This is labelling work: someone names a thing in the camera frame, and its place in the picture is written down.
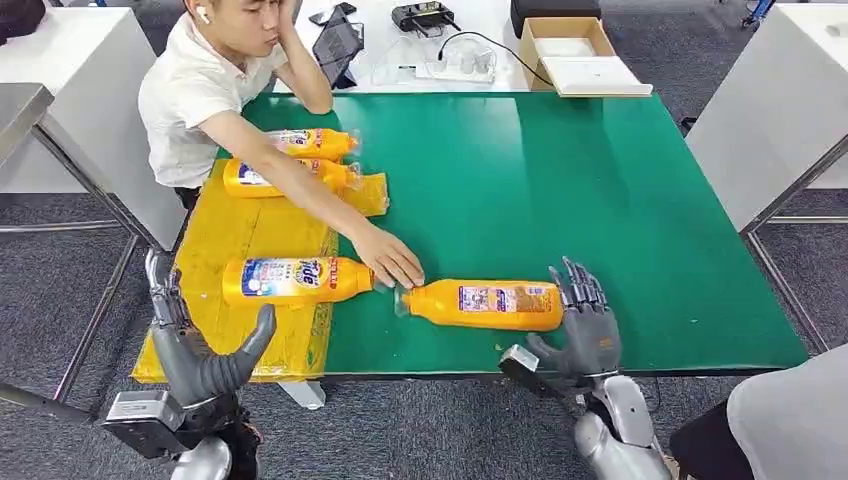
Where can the person's left hand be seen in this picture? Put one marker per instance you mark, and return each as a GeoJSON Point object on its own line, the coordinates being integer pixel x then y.
{"type": "Point", "coordinates": [289, 12]}

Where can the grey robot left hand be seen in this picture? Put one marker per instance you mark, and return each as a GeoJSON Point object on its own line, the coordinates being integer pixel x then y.
{"type": "Point", "coordinates": [192, 371]}

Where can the person's right hand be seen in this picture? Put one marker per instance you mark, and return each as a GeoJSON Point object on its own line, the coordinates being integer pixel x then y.
{"type": "Point", "coordinates": [387, 258]}

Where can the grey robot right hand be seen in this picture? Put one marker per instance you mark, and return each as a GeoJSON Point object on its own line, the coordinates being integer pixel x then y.
{"type": "Point", "coordinates": [590, 341]}

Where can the orange drink bottle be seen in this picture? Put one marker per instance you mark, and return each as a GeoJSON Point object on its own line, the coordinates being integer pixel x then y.
{"type": "Point", "coordinates": [487, 318]}
{"type": "Point", "coordinates": [291, 295]}
{"type": "Point", "coordinates": [324, 147]}
{"type": "Point", "coordinates": [248, 189]}

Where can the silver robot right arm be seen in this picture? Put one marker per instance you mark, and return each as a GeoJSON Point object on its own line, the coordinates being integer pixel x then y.
{"type": "Point", "coordinates": [623, 437]}

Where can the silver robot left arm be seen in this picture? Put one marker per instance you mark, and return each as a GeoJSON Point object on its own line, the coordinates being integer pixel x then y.
{"type": "Point", "coordinates": [202, 464]}

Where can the black phone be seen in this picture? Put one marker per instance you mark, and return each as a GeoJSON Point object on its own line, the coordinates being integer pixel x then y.
{"type": "Point", "coordinates": [331, 12]}

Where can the black tablet on stand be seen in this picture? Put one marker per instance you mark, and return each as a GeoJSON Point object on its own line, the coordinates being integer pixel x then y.
{"type": "Point", "coordinates": [336, 43]}

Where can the white earbud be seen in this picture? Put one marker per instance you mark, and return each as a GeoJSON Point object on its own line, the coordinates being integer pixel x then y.
{"type": "Point", "coordinates": [203, 14]}

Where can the white table foot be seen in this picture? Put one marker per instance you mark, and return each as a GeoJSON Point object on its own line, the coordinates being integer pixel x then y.
{"type": "Point", "coordinates": [305, 394]}

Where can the green table mat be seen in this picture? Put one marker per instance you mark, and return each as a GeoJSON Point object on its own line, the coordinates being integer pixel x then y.
{"type": "Point", "coordinates": [596, 218]}

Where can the black remote controller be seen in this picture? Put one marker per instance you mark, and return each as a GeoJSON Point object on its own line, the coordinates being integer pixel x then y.
{"type": "Point", "coordinates": [420, 14]}

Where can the yellow sheet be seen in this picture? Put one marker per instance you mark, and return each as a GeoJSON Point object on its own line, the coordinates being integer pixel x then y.
{"type": "Point", "coordinates": [258, 232]}

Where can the seated person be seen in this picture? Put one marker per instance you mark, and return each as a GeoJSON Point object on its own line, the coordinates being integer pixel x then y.
{"type": "Point", "coordinates": [185, 99]}

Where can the white power strip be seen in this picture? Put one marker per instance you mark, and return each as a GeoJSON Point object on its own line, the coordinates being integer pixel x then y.
{"type": "Point", "coordinates": [457, 66]}

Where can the person in pale clothing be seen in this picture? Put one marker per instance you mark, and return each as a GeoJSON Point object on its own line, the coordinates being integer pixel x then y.
{"type": "Point", "coordinates": [788, 424]}

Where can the white side table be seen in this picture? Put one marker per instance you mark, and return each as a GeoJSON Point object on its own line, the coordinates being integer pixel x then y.
{"type": "Point", "coordinates": [86, 119]}

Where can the open cardboard box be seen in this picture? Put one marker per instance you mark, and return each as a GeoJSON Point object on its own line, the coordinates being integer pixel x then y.
{"type": "Point", "coordinates": [530, 50]}

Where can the flat white box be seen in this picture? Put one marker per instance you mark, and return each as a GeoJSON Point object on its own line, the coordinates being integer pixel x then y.
{"type": "Point", "coordinates": [593, 77]}

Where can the black bag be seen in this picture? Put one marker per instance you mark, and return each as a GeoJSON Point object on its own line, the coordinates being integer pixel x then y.
{"type": "Point", "coordinates": [556, 10]}

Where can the dark backpack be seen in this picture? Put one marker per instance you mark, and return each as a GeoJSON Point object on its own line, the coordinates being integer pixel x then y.
{"type": "Point", "coordinates": [20, 14]}

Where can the white insert in cardboard box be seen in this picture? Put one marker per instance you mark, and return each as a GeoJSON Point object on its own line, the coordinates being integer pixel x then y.
{"type": "Point", "coordinates": [564, 46]}

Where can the white table with steel legs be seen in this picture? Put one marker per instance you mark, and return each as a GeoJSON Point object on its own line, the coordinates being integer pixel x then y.
{"type": "Point", "coordinates": [775, 112]}

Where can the blue object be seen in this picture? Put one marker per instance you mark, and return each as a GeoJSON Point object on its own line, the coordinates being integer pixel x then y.
{"type": "Point", "coordinates": [758, 12]}

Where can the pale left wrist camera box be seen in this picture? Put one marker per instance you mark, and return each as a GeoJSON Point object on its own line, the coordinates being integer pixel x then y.
{"type": "Point", "coordinates": [142, 417]}

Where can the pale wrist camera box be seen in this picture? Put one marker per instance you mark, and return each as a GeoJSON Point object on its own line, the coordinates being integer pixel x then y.
{"type": "Point", "coordinates": [142, 417]}
{"type": "Point", "coordinates": [523, 368]}

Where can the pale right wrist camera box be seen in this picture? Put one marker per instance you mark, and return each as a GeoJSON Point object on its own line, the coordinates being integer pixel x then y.
{"type": "Point", "coordinates": [523, 368]}

